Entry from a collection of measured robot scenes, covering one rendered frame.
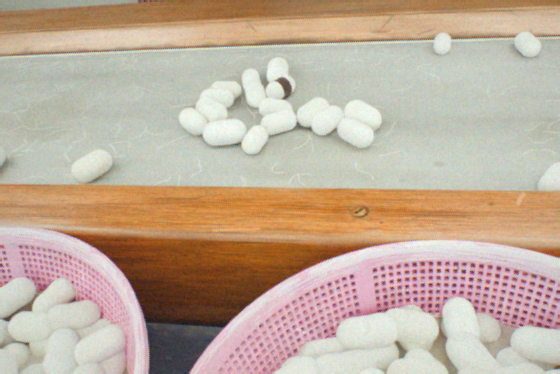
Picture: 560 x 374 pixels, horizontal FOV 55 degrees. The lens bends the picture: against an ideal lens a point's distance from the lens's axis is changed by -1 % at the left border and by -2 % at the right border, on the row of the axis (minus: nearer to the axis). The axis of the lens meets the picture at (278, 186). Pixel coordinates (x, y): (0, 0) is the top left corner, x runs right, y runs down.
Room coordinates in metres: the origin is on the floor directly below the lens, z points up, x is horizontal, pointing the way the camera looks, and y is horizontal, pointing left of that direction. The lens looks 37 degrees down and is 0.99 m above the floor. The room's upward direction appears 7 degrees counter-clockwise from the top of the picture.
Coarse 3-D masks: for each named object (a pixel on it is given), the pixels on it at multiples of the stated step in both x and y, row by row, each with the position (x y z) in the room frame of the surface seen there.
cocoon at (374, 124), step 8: (352, 104) 0.41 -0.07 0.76; (360, 104) 0.41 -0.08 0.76; (344, 112) 0.41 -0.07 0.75; (352, 112) 0.41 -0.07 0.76; (360, 112) 0.40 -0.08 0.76; (368, 112) 0.40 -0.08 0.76; (376, 112) 0.40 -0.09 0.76; (360, 120) 0.39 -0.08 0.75; (368, 120) 0.39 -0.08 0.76; (376, 120) 0.39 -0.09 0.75; (376, 128) 0.39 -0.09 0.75
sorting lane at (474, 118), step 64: (0, 64) 0.67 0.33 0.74; (64, 64) 0.64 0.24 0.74; (128, 64) 0.61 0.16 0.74; (192, 64) 0.59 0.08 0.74; (256, 64) 0.57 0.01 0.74; (320, 64) 0.54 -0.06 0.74; (384, 64) 0.52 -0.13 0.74; (448, 64) 0.51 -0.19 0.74; (512, 64) 0.49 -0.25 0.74; (0, 128) 0.50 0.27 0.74; (64, 128) 0.48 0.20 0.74; (128, 128) 0.46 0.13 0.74; (384, 128) 0.40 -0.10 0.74; (448, 128) 0.39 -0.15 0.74; (512, 128) 0.37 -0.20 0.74
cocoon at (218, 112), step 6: (198, 102) 0.46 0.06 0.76; (204, 102) 0.45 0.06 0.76; (210, 102) 0.45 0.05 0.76; (216, 102) 0.45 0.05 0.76; (198, 108) 0.45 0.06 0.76; (204, 108) 0.44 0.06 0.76; (210, 108) 0.44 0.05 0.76; (216, 108) 0.44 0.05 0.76; (222, 108) 0.44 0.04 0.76; (204, 114) 0.44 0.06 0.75; (210, 114) 0.44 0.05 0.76; (216, 114) 0.44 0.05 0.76; (222, 114) 0.44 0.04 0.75; (210, 120) 0.44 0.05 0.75; (216, 120) 0.43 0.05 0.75
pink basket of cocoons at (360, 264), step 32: (352, 256) 0.22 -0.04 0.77; (384, 256) 0.22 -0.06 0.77; (416, 256) 0.22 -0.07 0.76; (448, 256) 0.22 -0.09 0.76; (480, 256) 0.21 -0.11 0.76; (512, 256) 0.21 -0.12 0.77; (544, 256) 0.20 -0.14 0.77; (288, 288) 0.21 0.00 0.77; (352, 288) 0.21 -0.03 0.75; (416, 288) 0.22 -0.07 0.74; (448, 288) 0.21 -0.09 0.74; (480, 288) 0.21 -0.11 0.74; (512, 288) 0.20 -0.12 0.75; (544, 288) 0.19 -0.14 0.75; (256, 320) 0.19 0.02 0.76; (288, 320) 0.20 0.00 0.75; (320, 320) 0.20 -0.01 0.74; (512, 320) 0.19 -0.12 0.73; (544, 320) 0.19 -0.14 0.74; (224, 352) 0.17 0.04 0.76; (256, 352) 0.18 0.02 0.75; (288, 352) 0.19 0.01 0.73
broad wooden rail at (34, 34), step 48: (192, 0) 0.74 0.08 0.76; (240, 0) 0.72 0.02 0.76; (288, 0) 0.69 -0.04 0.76; (336, 0) 0.67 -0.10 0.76; (384, 0) 0.65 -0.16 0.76; (432, 0) 0.63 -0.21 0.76; (480, 0) 0.61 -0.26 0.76; (528, 0) 0.59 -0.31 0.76; (0, 48) 0.71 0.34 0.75; (48, 48) 0.69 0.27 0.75; (96, 48) 0.67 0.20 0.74; (144, 48) 0.65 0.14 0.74; (192, 48) 0.64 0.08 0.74
